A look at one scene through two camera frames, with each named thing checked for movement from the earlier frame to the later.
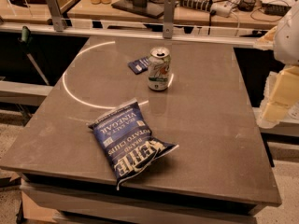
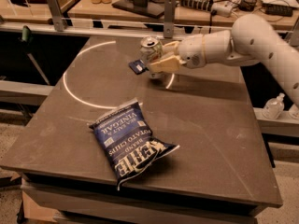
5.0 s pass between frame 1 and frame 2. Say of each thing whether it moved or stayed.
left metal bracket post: stayed
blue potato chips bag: stayed
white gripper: moved
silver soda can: moved
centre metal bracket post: stayed
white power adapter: stayed
